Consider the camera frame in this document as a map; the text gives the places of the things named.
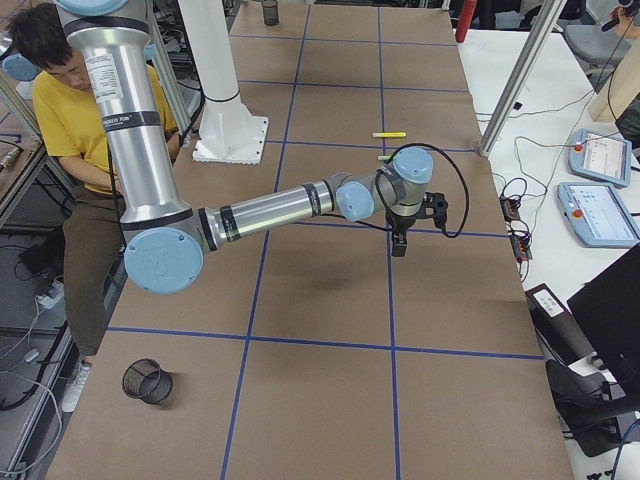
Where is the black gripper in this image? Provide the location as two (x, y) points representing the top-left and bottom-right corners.
(387, 210), (417, 257)

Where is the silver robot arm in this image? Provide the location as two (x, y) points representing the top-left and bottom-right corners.
(57, 1), (433, 294)

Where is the yellow marker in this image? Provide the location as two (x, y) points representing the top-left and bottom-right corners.
(371, 131), (407, 139)

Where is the near teach pendant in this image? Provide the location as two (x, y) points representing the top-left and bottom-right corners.
(556, 182), (639, 248)

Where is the teach pendant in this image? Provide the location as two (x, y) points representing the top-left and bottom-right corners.
(568, 129), (632, 188)
(556, 182), (639, 248)

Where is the far teach pendant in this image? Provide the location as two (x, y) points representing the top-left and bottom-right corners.
(568, 129), (632, 188)

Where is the red cylinder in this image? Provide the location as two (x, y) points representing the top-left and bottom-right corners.
(455, 0), (477, 43)

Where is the black mesh cup far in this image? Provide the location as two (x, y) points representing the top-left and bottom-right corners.
(261, 0), (279, 26)

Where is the black mesh cup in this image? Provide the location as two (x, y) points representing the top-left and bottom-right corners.
(261, 0), (279, 26)
(121, 358), (173, 405)

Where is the black mesh cup near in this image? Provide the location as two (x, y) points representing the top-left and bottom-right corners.
(121, 358), (173, 405)

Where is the person in yellow shirt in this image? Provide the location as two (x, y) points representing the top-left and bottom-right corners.
(8, 1), (181, 413)

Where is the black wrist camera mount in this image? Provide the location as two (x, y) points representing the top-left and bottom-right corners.
(417, 192), (448, 233)

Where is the black camera cable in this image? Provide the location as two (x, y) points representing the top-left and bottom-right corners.
(319, 143), (471, 239)

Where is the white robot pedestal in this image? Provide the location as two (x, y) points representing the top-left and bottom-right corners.
(179, 0), (269, 165)

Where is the aluminium frame post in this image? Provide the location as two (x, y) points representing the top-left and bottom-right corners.
(477, 0), (566, 158)

